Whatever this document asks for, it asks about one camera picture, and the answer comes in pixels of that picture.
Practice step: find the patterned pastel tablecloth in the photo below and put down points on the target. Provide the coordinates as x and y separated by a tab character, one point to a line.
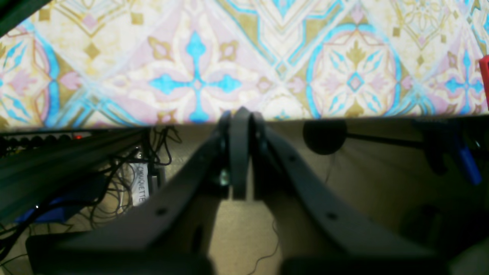
83	64

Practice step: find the black round stand base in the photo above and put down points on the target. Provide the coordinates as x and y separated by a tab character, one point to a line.
324	137

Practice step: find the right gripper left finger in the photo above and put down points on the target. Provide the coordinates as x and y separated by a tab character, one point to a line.
169	234

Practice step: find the blue clamp upper left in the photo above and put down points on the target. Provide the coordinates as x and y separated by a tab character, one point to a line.
442	137

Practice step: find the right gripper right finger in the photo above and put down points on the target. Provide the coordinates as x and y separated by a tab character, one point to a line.
319	233

